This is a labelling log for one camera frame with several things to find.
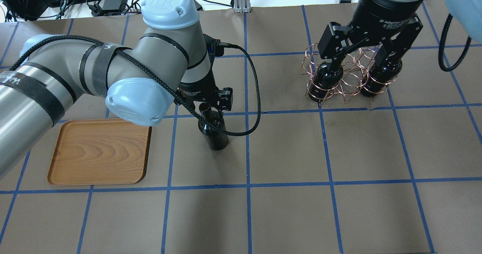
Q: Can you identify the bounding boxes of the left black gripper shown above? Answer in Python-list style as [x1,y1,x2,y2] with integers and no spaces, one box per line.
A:
[178,34,233,112]

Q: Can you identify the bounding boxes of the dark wine bottle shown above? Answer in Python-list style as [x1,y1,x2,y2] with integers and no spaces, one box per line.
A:
[360,59,403,98]
[307,62,343,103]
[198,102,228,151]

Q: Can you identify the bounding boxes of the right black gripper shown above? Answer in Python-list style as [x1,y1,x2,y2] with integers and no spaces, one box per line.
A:
[318,0,423,76]

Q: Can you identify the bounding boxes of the wooden tray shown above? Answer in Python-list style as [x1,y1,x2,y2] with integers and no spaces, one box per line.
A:
[47,118,152,186]

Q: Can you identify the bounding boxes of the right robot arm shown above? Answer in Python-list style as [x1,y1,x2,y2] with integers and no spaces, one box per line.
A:
[318,0,481,73]

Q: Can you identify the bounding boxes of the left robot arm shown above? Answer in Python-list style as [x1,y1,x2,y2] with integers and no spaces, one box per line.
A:
[0,0,233,176]

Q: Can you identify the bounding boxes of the copper wire wine basket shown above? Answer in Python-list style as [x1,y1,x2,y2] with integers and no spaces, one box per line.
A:
[300,43,397,105]

